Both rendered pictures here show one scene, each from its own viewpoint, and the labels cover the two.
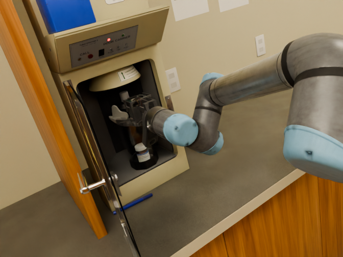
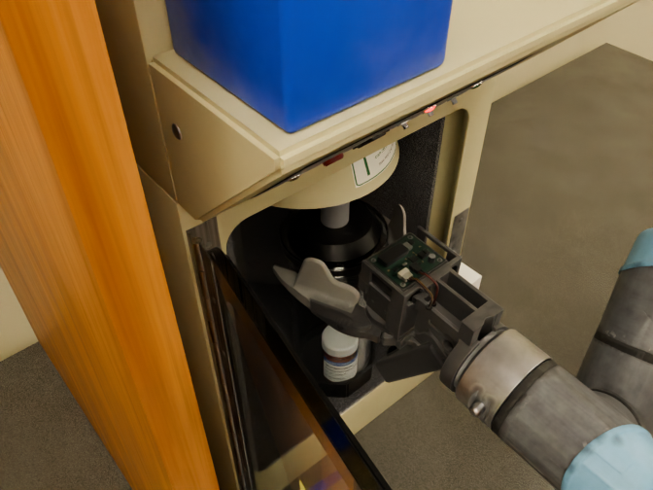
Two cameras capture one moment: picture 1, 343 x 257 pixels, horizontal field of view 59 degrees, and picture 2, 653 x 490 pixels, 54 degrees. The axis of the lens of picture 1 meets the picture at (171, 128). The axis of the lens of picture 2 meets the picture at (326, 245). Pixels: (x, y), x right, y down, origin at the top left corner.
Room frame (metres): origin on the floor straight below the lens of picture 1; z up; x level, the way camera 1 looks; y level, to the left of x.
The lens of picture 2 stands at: (0.51, 0.23, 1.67)
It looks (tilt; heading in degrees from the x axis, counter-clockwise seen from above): 44 degrees down; 347
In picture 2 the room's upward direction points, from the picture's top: straight up
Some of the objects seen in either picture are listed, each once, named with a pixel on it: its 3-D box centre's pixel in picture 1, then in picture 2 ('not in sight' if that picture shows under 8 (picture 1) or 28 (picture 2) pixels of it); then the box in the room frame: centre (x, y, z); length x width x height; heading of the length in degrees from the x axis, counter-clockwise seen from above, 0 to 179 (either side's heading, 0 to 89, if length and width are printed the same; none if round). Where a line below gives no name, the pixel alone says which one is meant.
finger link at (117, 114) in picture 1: (116, 113); (313, 278); (0.91, 0.16, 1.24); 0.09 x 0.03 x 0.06; 58
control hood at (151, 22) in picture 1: (114, 38); (429, 85); (0.85, 0.09, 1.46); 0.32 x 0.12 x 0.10; 117
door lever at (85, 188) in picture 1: (90, 179); not in sight; (0.60, 0.20, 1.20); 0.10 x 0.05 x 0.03; 18
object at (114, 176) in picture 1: (115, 184); not in sight; (0.58, 0.15, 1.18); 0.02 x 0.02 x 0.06; 18
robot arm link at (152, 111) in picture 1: (158, 121); (497, 377); (0.78, 0.03, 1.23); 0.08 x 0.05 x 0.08; 117
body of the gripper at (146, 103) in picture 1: (144, 112); (429, 310); (0.85, 0.06, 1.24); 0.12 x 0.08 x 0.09; 27
